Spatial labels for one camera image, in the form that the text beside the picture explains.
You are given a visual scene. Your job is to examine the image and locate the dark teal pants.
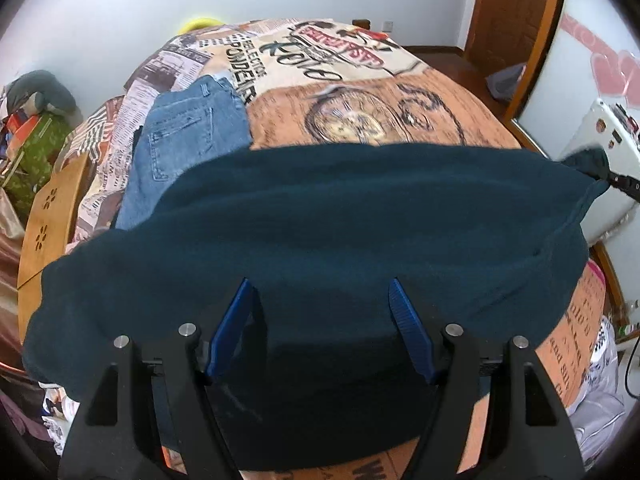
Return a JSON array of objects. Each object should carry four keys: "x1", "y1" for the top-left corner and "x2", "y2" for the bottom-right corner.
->
[{"x1": 23, "y1": 143, "x2": 608, "y2": 471}]

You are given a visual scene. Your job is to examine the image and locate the white sliding wardrobe door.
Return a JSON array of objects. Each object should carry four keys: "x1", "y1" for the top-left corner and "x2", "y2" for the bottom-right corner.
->
[{"x1": 506, "y1": 0, "x2": 639, "y2": 306}]

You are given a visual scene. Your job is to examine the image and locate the folded blue jeans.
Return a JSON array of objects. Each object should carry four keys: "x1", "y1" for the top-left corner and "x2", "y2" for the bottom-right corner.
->
[{"x1": 115, "y1": 75, "x2": 252, "y2": 230}]

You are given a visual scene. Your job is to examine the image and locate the brown wooden door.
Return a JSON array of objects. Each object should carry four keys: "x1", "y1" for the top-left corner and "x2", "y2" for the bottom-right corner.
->
[{"x1": 464, "y1": 0, "x2": 557, "y2": 79}]

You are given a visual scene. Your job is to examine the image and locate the wooden lap tray table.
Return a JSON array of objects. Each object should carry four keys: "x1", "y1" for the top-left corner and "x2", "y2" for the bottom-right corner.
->
[{"x1": 17, "y1": 154, "x2": 90, "y2": 342}]

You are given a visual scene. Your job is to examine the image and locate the printed newspaper-pattern bedspread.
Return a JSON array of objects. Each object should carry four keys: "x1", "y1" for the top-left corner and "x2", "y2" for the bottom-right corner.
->
[{"x1": 61, "y1": 21, "x2": 608, "y2": 479}]

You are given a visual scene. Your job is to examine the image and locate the green storage bag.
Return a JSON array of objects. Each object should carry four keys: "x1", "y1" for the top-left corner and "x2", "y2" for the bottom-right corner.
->
[{"x1": 1, "y1": 112, "x2": 72, "y2": 224}]

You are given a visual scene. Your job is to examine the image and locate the yellow pillow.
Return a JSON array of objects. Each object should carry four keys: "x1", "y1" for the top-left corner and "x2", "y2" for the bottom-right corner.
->
[{"x1": 177, "y1": 16, "x2": 224, "y2": 35}]

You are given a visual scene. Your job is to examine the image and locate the wooden bed post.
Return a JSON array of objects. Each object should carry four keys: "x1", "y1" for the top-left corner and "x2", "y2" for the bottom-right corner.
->
[{"x1": 352, "y1": 18, "x2": 371, "y2": 30}]

